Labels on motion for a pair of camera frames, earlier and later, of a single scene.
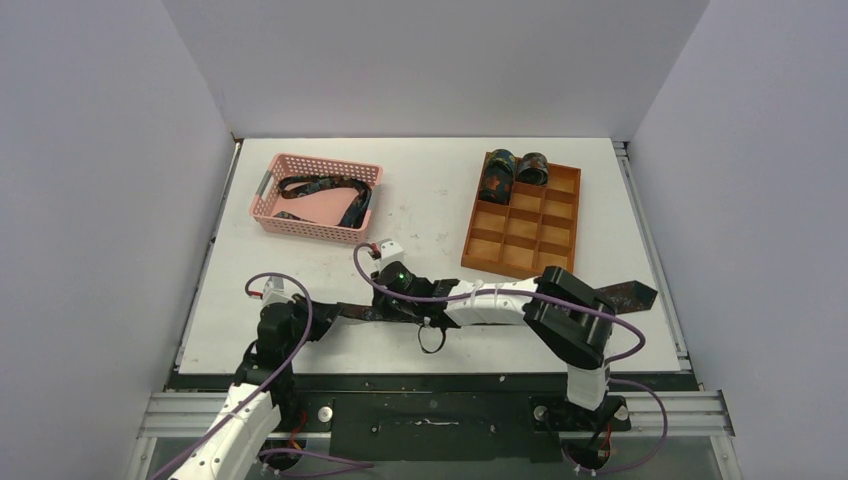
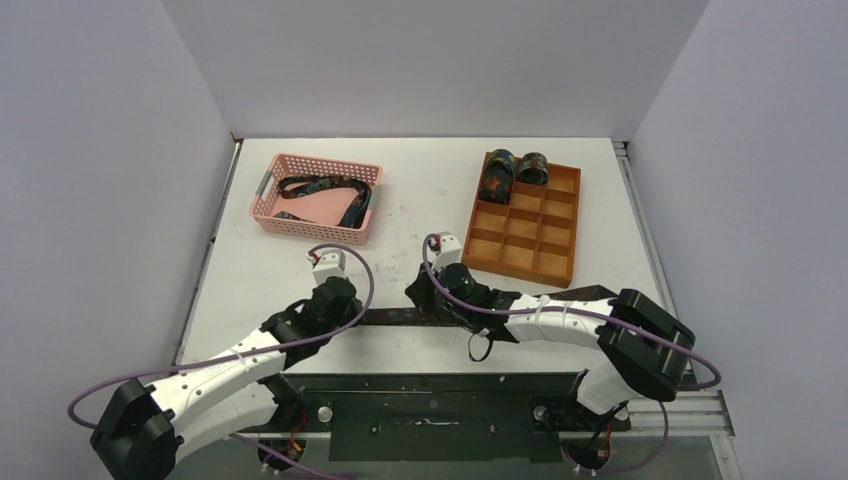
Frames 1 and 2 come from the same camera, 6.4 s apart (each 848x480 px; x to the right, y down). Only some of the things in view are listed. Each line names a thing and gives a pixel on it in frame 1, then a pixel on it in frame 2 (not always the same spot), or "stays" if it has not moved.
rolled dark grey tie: x=533 y=169 stays
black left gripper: x=323 y=316 to x=354 y=306
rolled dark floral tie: x=498 y=178 stays
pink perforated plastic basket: x=322 y=197 stays
